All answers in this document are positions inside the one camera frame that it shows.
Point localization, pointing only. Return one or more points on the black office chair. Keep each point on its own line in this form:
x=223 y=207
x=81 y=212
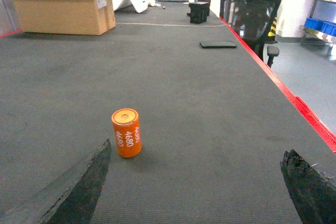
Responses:
x=251 y=20

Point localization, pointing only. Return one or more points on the black smartphone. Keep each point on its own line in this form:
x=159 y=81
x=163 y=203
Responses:
x=217 y=44

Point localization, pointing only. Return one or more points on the steel shelf rack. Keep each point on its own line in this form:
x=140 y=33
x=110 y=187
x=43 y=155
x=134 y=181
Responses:
x=319 y=27

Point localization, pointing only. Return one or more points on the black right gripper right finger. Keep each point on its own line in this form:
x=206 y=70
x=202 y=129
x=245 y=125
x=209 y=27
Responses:
x=312 y=194

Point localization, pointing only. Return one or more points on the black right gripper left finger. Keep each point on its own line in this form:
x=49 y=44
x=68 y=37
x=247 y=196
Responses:
x=70 y=198

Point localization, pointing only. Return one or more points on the orange 4680 cylinder cap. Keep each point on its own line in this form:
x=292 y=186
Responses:
x=126 y=127

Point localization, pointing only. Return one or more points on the large cardboard box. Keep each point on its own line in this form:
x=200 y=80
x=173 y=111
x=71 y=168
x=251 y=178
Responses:
x=70 y=17

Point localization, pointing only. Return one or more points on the black desk organizer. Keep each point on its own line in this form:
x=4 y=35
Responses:
x=199 y=11

